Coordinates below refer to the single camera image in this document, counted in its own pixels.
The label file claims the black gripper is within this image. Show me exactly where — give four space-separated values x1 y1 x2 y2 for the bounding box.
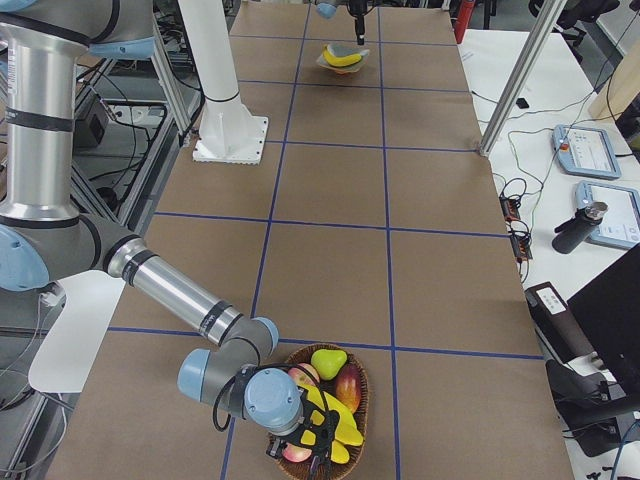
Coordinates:
266 389 336 480

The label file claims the yellow banana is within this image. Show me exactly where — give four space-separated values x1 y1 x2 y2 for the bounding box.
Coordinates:
330 440 350 465
303 383 365 448
321 43 369 69

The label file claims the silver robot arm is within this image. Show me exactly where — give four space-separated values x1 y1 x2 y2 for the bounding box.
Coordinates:
315 0 369 45
1 1 338 479

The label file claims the wicker fruit basket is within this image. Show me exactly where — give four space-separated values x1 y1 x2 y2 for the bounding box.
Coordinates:
275 343 369 479

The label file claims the grey square plate orange rim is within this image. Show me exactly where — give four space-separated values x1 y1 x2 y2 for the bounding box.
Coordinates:
316 43 370 74

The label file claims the red apple front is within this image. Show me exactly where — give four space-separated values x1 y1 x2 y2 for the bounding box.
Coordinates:
282 444 313 463

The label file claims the red apple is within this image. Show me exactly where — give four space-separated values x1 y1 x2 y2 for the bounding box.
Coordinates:
288 363 320 387
282 444 313 463

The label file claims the red apple back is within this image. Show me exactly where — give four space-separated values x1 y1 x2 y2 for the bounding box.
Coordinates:
288 363 320 387

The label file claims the red mango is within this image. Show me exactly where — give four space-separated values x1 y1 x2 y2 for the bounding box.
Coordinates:
334 364 362 413

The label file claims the green yellow pear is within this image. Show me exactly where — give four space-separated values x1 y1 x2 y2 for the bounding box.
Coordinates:
311 349 348 381

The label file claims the red cylinder tube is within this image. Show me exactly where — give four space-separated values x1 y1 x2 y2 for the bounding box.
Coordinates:
454 0 476 44

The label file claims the blue teach pendant far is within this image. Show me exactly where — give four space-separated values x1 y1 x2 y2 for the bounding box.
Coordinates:
552 124 621 180

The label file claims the blue teach pendant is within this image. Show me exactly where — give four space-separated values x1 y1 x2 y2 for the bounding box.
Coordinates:
552 124 621 180
575 180 639 250

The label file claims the orange circuit board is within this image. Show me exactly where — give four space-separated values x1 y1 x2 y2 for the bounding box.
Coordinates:
499 195 533 263

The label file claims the black box with label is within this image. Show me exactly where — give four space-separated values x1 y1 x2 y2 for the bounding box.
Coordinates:
525 282 595 363

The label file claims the black water bottle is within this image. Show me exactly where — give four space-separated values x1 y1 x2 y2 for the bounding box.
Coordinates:
551 201 608 254

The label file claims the blue teach pendant near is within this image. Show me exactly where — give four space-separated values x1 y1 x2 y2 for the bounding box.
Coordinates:
575 180 639 250

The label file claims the black monitor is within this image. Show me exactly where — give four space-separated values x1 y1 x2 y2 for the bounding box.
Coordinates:
568 246 639 394

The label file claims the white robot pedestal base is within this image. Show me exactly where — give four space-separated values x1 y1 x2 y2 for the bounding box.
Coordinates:
179 0 269 165

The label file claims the aluminium frame post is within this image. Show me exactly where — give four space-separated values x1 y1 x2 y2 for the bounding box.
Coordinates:
478 0 567 157

